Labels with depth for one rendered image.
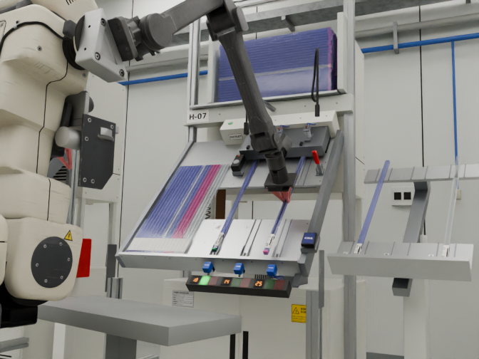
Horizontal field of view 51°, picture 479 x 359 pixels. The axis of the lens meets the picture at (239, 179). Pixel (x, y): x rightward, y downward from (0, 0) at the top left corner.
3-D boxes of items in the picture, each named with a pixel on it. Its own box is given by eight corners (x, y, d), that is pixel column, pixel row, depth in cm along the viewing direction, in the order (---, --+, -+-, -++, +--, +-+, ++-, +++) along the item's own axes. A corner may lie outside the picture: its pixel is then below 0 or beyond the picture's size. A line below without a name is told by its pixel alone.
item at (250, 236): (301, 268, 152) (299, 261, 151) (125, 260, 180) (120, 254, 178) (313, 224, 166) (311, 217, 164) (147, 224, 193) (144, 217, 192)
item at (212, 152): (324, 194, 180) (322, 184, 177) (168, 197, 208) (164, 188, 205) (339, 142, 204) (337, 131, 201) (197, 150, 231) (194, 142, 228)
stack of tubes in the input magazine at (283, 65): (331, 90, 200) (331, 26, 203) (217, 102, 221) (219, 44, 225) (338, 99, 211) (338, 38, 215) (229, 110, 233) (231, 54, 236)
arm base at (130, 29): (75, 28, 104) (119, 16, 99) (99, 18, 111) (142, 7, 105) (91, 68, 108) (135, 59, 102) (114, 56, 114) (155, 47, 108)
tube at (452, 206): (446, 271, 119) (446, 267, 119) (440, 271, 120) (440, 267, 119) (461, 158, 156) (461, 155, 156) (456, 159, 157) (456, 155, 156)
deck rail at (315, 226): (308, 277, 152) (304, 263, 149) (302, 276, 153) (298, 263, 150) (344, 142, 203) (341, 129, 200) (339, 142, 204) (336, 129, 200)
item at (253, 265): (302, 276, 153) (296, 261, 149) (126, 268, 180) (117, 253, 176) (303, 273, 154) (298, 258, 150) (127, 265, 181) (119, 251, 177)
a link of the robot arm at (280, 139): (249, 142, 157) (272, 137, 152) (260, 122, 165) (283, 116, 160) (264, 171, 162) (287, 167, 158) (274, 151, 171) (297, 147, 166)
